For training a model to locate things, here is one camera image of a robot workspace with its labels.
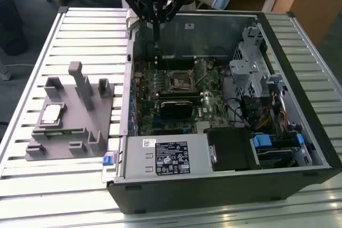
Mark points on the silver square CPU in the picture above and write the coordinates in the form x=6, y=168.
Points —
x=51, y=113

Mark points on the blue plastic latch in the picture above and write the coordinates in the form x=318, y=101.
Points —
x=107, y=159

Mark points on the silver chipset heatsink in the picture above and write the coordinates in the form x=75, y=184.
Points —
x=203, y=126

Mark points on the green motherboard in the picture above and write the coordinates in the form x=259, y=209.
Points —
x=213, y=105

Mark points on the wooden cabinet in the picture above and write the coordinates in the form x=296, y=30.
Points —
x=320, y=3

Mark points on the grey parts rack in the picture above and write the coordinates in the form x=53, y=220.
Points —
x=72, y=116

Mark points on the black plastic shroud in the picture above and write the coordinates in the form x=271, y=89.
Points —
x=229, y=148

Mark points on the black PC case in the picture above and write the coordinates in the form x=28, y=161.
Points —
x=187, y=198

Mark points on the black graphics card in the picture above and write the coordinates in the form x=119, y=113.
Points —
x=176, y=110

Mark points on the blue plastic clip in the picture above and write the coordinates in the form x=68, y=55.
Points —
x=300, y=139

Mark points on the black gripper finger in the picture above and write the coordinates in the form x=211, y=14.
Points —
x=133, y=4
x=175, y=9

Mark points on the green RAM stick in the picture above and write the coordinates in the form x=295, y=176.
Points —
x=58, y=132

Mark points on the blue disk carrier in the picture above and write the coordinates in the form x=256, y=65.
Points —
x=261, y=141

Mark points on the black RAM slot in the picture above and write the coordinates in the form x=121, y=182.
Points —
x=179, y=94
x=180, y=98
x=176, y=66

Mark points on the metal drive cage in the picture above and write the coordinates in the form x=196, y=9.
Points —
x=245, y=78

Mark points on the thin metal locking lever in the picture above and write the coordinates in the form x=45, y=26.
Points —
x=201, y=79
x=167, y=66

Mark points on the silver power supply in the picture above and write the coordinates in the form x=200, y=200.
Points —
x=139, y=158

